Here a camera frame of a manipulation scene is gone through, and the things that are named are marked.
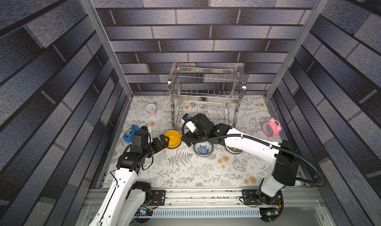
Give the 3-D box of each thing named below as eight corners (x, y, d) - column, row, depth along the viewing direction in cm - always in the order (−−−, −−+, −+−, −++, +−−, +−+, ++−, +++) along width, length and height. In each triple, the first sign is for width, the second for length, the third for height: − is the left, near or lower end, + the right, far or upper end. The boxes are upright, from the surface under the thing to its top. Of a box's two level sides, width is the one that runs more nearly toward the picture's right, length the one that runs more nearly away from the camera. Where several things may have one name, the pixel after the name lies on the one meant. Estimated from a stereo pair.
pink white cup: (146, 115, 110) (144, 110, 105) (148, 108, 115) (147, 103, 110) (156, 115, 110) (154, 110, 105) (157, 108, 115) (156, 103, 110)
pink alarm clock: (265, 139, 97) (273, 130, 88) (261, 127, 103) (268, 117, 94) (274, 139, 97) (283, 130, 88) (269, 127, 103) (277, 117, 94)
